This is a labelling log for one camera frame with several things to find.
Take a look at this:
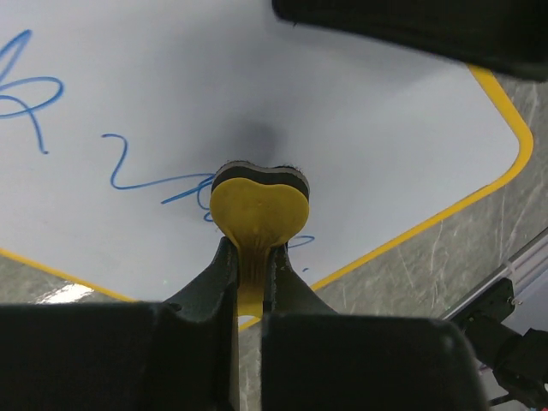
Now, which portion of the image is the aluminium mounting rail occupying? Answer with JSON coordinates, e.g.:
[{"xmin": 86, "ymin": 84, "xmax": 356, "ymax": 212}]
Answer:
[{"xmin": 441, "ymin": 229, "xmax": 547, "ymax": 319}]

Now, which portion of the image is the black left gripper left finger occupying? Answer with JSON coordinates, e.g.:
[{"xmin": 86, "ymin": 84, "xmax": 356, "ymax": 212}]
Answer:
[{"xmin": 1, "ymin": 239, "xmax": 239, "ymax": 410}]

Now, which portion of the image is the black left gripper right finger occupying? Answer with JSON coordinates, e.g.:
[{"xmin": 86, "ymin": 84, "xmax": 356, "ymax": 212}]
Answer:
[{"xmin": 260, "ymin": 247, "xmax": 487, "ymax": 410}]

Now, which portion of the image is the yellow whiteboard eraser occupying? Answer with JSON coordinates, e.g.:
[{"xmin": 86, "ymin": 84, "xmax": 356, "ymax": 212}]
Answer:
[{"xmin": 209, "ymin": 161, "xmax": 310, "ymax": 318}]

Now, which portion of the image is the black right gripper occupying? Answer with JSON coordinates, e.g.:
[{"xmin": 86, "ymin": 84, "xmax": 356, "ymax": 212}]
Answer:
[{"xmin": 271, "ymin": 0, "xmax": 547, "ymax": 81}]

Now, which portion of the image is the yellow-framed whiteboard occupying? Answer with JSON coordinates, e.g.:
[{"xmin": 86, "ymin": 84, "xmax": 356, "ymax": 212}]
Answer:
[{"xmin": 1, "ymin": 1, "xmax": 533, "ymax": 300}]

